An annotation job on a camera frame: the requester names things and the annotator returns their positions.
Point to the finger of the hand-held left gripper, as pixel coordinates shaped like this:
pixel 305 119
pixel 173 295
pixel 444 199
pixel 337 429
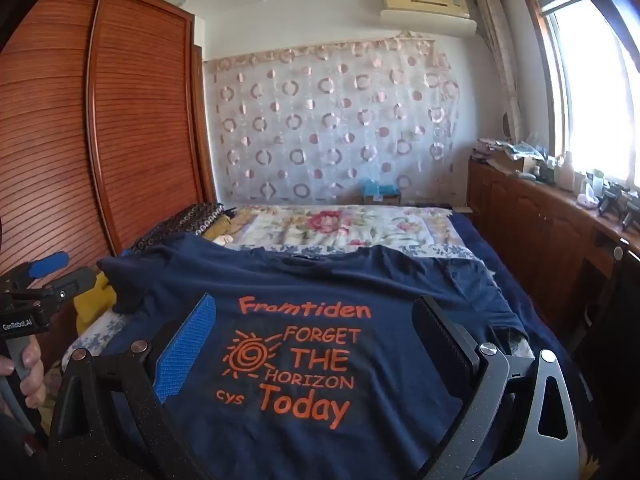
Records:
pixel 75 282
pixel 50 262

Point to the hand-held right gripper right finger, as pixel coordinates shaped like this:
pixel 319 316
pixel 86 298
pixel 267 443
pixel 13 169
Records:
pixel 445 347

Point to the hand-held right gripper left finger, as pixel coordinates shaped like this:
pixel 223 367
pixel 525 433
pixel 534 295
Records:
pixel 185 350

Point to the navy printed t-shirt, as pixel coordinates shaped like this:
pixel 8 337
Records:
pixel 310 280

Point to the person's left hand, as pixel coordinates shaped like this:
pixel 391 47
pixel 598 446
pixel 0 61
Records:
pixel 35 362

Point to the yellow plush toy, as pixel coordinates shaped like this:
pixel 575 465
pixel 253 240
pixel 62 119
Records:
pixel 92 305

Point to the navy bed sheet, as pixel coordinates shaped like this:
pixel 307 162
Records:
pixel 540 320

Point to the dark circle-patterned folded blanket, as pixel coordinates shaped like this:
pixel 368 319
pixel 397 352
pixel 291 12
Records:
pixel 185 220

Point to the long wooden cabinet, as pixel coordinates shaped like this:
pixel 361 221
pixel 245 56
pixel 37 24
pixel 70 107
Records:
pixel 530 220

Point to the wooden headboard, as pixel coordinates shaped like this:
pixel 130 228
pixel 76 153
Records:
pixel 125 110

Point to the blue box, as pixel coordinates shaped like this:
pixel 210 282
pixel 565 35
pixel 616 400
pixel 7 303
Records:
pixel 377 191

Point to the pink floral quilt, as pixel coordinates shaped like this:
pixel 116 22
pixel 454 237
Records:
pixel 325 222

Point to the cardboard box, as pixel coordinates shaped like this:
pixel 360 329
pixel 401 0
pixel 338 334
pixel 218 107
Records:
pixel 510 164

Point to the white bottle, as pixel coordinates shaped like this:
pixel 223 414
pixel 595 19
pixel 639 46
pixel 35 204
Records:
pixel 566 175

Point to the clutter of small bottles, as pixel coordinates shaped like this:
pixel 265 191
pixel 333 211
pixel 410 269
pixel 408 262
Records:
pixel 542 160

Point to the black metal tool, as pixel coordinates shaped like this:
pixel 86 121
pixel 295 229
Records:
pixel 612 202

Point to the sheer circle-patterned curtain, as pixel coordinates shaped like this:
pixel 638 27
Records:
pixel 325 125

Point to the pale window curtain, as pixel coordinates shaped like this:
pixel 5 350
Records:
pixel 497 60

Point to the wooden framed window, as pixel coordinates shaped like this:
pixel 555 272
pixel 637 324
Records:
pixel 595 85

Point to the wall air conditioner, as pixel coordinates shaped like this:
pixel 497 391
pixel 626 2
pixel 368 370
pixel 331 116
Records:
pixel 425 10

